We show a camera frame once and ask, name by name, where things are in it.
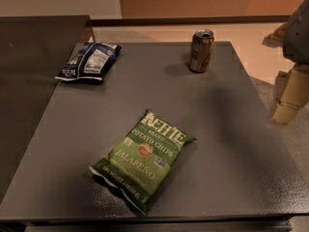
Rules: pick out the blue chip bag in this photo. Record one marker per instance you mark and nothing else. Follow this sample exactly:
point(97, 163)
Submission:
point(92, 61)

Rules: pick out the green jalapeno chip bag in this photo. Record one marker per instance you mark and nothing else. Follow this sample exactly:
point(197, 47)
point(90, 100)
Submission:
point(142, 159)

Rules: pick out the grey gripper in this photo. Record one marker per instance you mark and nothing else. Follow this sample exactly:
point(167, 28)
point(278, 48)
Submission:
point(298, 36)

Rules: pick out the orange soda can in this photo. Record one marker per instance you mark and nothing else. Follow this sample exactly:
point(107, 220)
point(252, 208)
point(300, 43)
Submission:
point(201, 49)

